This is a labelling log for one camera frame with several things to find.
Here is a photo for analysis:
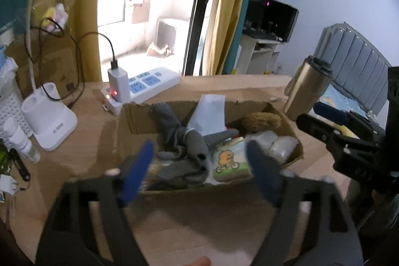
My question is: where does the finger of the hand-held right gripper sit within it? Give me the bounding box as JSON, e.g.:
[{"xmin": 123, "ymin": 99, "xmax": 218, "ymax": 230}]
[
  {"xmin": 296, "ymin": 114, "xmax": 382, "ymax": 157},
  {"xmin": 313, "ymin": 102, "xmax": 385, "ymax": 137}
]

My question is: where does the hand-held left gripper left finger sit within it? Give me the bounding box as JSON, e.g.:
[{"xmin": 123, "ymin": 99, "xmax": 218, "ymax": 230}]
[{"xmin": 36, "ymin": 140, "xmax": 155, "ymax": 266}]

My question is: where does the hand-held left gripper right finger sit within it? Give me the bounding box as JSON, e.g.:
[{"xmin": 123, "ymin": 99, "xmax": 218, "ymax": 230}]
[{"xmin": 246, "ymin": 140, "xmax": 364, "ymax": 266}]

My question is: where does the brown cardboard box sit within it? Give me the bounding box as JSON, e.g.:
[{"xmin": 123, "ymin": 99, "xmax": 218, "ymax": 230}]
[{"xmin": 116, "ymin": 100, "xmax": 304, "ymax": 192}]

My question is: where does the cartoon print tissue pack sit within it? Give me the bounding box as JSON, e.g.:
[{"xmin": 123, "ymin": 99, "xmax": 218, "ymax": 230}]
[{"xmin": 212, "ymin": 137, "xmax": 254, "ymax": 182}]

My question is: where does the grey cloth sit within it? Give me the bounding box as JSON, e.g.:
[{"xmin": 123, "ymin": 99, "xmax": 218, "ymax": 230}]
[{"xmin": 155, "ymin": 150, "xmax": 209, "ymax": 187}]

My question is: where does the brown plush toy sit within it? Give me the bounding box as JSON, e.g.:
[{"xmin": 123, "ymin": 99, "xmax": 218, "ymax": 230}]
[{"xmin": 241, "ymin": 112, "xmax": 283, "ymax": 132}]

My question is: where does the grey dotted sock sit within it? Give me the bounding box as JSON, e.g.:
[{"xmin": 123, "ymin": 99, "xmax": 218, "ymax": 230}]
[
  {"xmin": 152, "ymin": 102, "xmax": 191, "ymax": 148},
  {"xmin": 184, "ymin": 128, "xmax": 239, "ymax": 162}
]

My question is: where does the white paper towel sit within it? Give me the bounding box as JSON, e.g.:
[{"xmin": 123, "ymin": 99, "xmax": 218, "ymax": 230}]
[{"xmin": 187, "ymin": 94, "xmax": 226, "ymax": 134}]

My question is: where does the person's left hand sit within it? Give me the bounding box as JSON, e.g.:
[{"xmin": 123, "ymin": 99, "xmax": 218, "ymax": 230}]
[{"xmin": 186, "ymin": 256, "xmax": 212, "ymax": 266}]

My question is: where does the blue patterned bedding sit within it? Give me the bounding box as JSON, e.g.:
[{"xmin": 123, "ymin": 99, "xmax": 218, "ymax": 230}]
[{"xmin": 322, "ymin": 87, "xmax": 388, "ymax": 127}]

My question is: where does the steel tumbler with black lid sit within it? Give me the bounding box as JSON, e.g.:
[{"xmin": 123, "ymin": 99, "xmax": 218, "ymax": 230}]
[{"xmin": 284, "ymin": 56, "xmax": 332, "ymax": 121}]

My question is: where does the grey padded headboard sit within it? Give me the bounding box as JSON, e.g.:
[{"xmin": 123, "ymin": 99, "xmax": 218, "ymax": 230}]
[{"xmin": 312, "ymin": 22, "xmax": 390, "ymax": 114}]

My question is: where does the white charger plug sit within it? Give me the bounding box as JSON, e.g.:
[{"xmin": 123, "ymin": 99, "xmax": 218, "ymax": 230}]
[{"xmin": 107, "ymin": 60, "xmax": 130, "ymax": 101}]

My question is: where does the white power strip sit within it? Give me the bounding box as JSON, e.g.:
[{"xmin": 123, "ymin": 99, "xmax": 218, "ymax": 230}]
[{"xmin": 101, "ymin": 67, "xmax": 181, "ymax": 116}]

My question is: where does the white desk lamp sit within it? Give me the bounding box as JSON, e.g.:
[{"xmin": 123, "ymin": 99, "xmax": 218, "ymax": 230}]
[{"xmin": 0, "ymin": 0, "xmax": 109, "ymax": 152}]

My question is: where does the white computer desk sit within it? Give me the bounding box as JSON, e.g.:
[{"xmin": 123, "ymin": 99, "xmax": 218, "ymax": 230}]
[{"xmin": 237, "ymin": 35, "xmax": 283, "ymax": 75}]

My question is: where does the small white bottle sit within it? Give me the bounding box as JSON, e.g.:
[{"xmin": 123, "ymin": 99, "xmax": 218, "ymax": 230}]
[
  {"xmin": 4, "ymin": 117, "xmax": 32, "ymax": 155},
  {"xmin": 19, "ymin": 141, "xmax": 42, "ymax": 164}
]

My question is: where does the black computer monitor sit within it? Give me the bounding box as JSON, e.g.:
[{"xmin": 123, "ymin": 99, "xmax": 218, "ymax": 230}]
[{"xmin": 246, "ymin": 0, "xmax": 299, "ymax": 43}]

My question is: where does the black hand tool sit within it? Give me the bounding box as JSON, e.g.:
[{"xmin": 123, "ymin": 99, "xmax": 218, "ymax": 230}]
[{"xmin": 9, "ymin": 148, "xmax": 31, "ymax": 182}]

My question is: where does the white plug adapter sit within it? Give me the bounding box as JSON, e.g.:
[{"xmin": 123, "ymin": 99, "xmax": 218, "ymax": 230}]
[{"xmin": 0, "ymin": 174, "xmax": 20, "ymax": 195}]

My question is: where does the large brown carton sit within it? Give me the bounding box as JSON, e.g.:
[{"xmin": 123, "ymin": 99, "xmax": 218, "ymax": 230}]
[{"xmin": 6, "ymin": 35, "xmax": 82, "ymax": 98}]

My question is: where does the white perforated basket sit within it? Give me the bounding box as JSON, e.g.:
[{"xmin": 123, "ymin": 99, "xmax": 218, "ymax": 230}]
[{"xmin": 0, "ymin": 57, "xmax": 32, "ymax": 137}]

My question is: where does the white appliance on balcony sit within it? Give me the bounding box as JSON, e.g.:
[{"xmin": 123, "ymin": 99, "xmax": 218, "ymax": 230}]
[{"xmin": 157, "ymin": 17, "xmax": 189, "ymax": 51}]

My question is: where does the yellow curtain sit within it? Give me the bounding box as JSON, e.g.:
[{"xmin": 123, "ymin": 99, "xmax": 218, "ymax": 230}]
[
  {"xmin": 202, "ymin": 0, "xmax": 254, "ymax": 76},
  {"xmin": 37, "ymin": 0, "xmax": 102, "ymax": 83}
]

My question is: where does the plush toy in plastic bag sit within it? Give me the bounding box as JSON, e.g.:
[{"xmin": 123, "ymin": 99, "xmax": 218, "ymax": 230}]
[{"xmin": 42, "ymin": 2, "xmax": 69, "ymax": 33}]

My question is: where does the black charging cable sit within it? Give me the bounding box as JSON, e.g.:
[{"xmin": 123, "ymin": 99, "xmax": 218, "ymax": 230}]
[{"xmin": 23, "ymin": 25, "xmax": 119, "ymax": 111}]

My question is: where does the black sliding door frame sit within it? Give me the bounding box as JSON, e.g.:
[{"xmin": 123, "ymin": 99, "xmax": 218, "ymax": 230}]
[{"xmin": 183, "ymin": 0, "xmax": 225, "ymax": 76}]

